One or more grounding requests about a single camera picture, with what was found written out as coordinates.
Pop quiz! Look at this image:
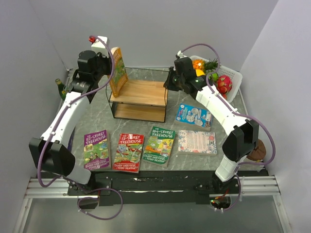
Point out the green 104-Storey Treehouse book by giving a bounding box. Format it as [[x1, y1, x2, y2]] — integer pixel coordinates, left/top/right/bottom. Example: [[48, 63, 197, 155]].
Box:
[[142, 126, 176, 167]]

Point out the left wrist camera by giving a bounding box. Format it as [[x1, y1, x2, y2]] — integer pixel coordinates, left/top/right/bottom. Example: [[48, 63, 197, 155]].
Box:
[[89, 36, 109, 57]]

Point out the pink floral book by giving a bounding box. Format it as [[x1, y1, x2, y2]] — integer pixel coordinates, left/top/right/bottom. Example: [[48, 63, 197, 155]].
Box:
[[178, 130, 217, 156]]

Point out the small pineapple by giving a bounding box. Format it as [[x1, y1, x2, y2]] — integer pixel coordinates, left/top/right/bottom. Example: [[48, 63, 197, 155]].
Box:
[[192, 59, 218, 73]]

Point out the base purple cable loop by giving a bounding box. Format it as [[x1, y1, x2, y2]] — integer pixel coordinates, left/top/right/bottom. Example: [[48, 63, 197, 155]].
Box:
[[77, 186, 123, 221]]

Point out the orange Treehouse book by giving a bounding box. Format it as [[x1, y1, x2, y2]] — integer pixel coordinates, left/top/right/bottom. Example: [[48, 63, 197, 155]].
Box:
[[109, 47, 128, 97]]

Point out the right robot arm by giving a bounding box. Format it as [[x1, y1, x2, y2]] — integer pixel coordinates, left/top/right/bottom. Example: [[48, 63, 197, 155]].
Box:
[[164, 56, 259, 194]]

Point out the blue cartoon book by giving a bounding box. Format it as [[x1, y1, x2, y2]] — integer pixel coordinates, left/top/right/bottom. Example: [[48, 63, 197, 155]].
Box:
[[175, 103, 213, 131]]

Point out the aluminium rail frame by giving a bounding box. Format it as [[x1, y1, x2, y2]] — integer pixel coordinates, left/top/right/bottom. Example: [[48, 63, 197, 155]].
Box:
[[13, 177, 293, 233]]

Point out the white plastic fruit basket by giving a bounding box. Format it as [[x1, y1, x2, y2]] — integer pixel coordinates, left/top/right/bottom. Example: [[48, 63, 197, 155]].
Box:
[[189, 55, 243, 103]]

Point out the brown round object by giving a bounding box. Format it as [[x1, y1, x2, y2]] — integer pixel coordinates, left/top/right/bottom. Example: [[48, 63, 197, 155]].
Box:
[[247, 139, 266, 162]]

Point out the wood and wire shelf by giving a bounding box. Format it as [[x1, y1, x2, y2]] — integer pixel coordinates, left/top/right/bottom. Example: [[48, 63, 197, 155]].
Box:
[[105, 67, 169, 123]]

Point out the orange mango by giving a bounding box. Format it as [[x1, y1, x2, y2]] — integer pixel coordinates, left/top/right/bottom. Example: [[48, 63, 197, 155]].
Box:
[[195, 69, 205, 77]]

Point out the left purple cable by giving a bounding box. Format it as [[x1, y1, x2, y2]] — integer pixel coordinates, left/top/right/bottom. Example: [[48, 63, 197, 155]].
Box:
[[36, 35, 116, 188]]

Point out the green glass bottle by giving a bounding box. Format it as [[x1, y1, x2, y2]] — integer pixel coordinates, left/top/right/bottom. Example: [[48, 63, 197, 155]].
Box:
[[55, 79, 68, 101]]

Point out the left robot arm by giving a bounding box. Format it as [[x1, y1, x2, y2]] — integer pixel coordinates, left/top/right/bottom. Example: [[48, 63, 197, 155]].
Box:
[[29, 50, 115, 195]]

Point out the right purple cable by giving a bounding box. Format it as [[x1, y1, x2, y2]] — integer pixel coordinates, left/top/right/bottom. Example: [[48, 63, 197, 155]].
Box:
[[178, 43, 276, 166]]

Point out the red 13-Storey Treehouse book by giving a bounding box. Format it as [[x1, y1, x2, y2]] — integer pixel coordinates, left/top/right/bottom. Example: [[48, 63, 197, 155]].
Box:
[[112, 133, 144, 173]]

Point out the purple 117-Storey Treehouse book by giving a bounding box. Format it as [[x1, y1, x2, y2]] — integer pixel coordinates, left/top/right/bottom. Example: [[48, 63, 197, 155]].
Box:
[[84, 130, 111, 171]]

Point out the dark blue book at left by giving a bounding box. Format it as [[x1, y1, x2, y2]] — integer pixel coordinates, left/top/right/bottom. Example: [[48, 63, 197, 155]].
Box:
[[68, 128, 75, 152]]

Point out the pink dragon fruit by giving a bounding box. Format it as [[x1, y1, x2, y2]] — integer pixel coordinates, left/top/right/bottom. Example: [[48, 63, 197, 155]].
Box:
[[216, 75, 232, 94]]

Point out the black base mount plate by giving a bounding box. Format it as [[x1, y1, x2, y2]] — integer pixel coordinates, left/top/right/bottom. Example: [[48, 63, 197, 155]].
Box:
[[67, 170, 269, 207]]

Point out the green apple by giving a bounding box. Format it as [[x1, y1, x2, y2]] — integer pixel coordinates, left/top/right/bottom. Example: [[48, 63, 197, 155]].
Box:
[[209, 73, 219, 83]]

